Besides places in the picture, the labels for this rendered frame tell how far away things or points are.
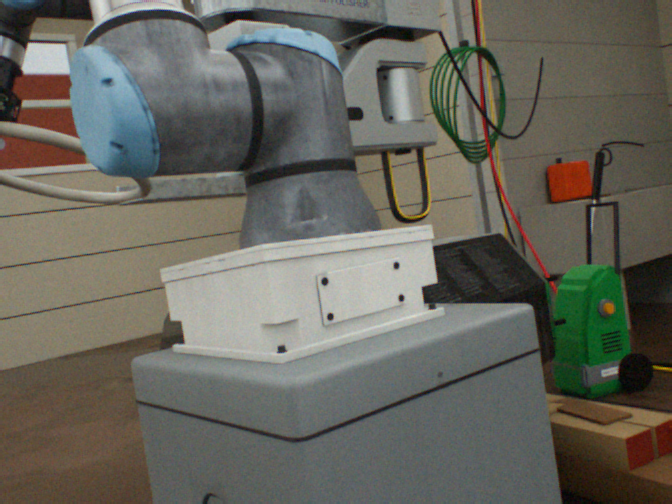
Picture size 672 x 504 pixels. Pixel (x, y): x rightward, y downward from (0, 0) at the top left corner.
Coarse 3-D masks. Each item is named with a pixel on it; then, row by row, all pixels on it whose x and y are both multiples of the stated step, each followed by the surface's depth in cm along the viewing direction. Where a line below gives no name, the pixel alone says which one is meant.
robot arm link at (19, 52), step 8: (0, 40) 152; (8, 40) 152; (0, 48) 151; (8, 48) 152; (16, 48) 154; (24, 48) 156; (0, 56) 151; (8, 56) 152; (16, 56) 154; (24, 56) 156; (16, 64) 154
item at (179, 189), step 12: (156, 180) 187; (168, 180) 190; (180, 180) 192; (192, 180) 195; (204, 180) 198; (216, 180) 200; (228, 180) 203; (240, 180) 206; (156, 192) 187; (168, 192) 190; (180, 192) 192; (192, 192) 195; (204, 192) 197; (216, 192) 200; (228, 192) 203; (240, 192) 206; (120, 204) 192; (132, 204) 194
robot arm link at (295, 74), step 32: (256, 32) 92; (288, 32) 91; (256, 64) 89; (288, 64) 91; (320, 64) 93; (256, 96) 87; (288, 96) 90; (320, 96) 92; (256, 128) 88; (288, 128) 90; (320, 128) 92; (256, 160) 92; (288, 160) 91; (320, 160) 91; (352, 160) 96
